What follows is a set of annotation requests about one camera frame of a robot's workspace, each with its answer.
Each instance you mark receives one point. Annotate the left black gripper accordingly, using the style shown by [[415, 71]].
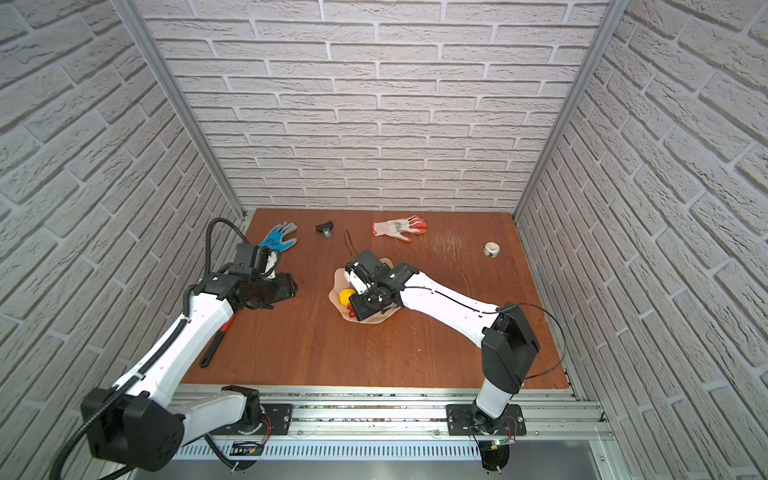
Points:
[[279, 287]]

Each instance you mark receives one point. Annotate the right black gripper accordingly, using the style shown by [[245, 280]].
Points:
[[361, 311]]

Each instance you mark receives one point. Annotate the yellow lemon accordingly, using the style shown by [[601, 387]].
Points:
[[345, 296]]

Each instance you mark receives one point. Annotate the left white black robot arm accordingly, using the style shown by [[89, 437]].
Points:
[[131, 422]]

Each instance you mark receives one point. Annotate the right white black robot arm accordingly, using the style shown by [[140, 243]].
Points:
[[503, 334]]

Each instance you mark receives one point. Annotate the pink wavy fruit bowl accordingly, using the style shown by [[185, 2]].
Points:
[[340, 283]]

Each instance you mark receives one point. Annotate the blue grey work glove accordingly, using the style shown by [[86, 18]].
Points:
[[278, 239]]

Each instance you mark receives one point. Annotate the white red work glove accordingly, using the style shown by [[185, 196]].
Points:
[[400, 228]]

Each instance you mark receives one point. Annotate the black clear relay module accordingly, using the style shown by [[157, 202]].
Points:
[[325, 229]]

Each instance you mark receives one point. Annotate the white tape roll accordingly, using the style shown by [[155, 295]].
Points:
[[491, 249]]

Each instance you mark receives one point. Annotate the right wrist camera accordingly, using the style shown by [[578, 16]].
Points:
[[361, 273]]

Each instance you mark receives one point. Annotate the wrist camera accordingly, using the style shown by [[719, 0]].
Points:
[[254, 262], [361, 273]]

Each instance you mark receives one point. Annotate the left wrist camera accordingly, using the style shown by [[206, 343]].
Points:
[[254, 262]]

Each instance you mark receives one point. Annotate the red handled tool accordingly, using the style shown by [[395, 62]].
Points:
[[214, 344]]

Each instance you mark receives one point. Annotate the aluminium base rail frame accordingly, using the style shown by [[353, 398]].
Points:
[[369, 432]]

